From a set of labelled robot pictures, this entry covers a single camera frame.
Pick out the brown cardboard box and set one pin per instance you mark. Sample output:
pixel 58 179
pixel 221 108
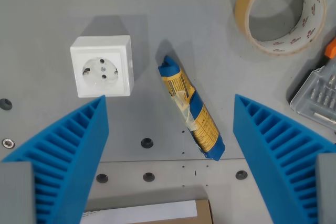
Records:
pixel 204 213

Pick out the dark countersunk table screw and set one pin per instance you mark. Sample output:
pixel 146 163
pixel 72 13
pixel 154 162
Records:
pixel 241 174
pixel 102 177

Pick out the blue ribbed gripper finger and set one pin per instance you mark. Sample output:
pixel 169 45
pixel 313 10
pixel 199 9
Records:
pixel 265 150
pixel 65 155

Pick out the white wall socket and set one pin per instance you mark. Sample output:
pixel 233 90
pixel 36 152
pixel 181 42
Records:
pixel 101 73

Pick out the blue and yellow bag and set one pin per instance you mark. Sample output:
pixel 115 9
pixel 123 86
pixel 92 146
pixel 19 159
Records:
pixel 190 103

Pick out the clear screwdriver bit case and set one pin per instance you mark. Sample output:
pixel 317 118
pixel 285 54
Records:
pixel 319 95

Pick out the roll of clear tape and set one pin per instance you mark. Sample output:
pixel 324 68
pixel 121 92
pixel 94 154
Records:
pixel 242 11

